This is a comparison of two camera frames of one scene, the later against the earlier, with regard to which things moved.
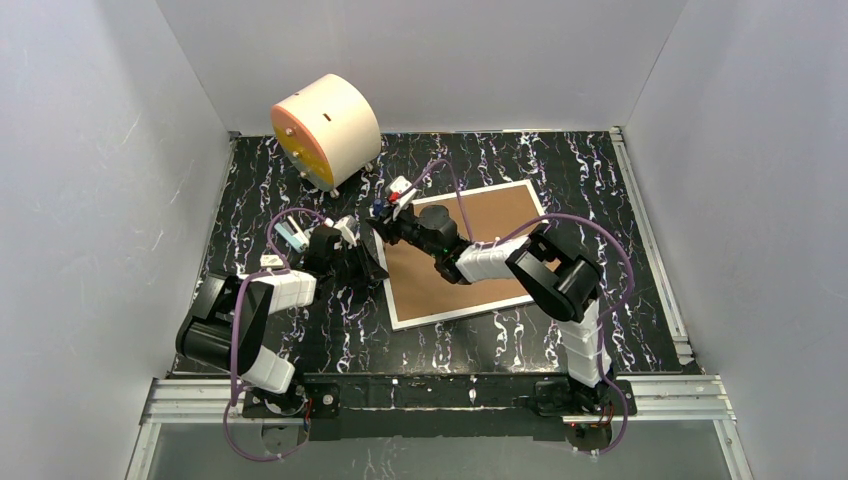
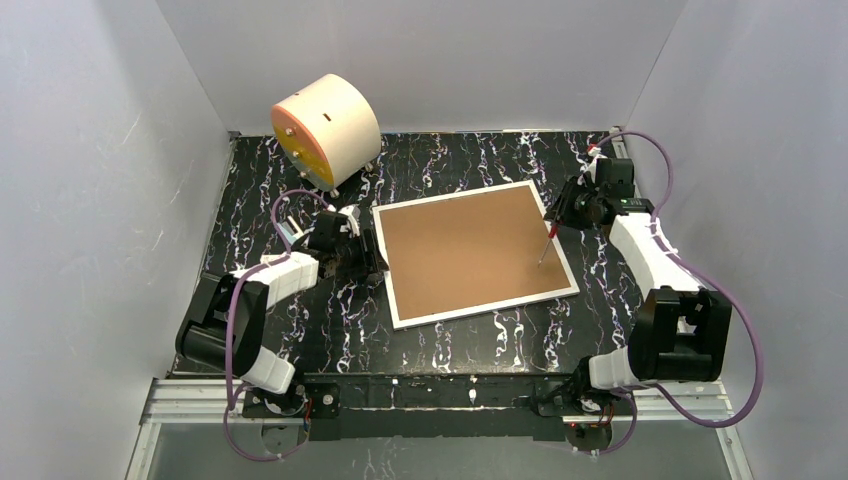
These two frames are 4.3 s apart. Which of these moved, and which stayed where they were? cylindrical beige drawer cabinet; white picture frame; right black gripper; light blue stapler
Moved: right black gripper
Stayed: white picture frame; light blue stapler; cylindrical beige drawer cabinet
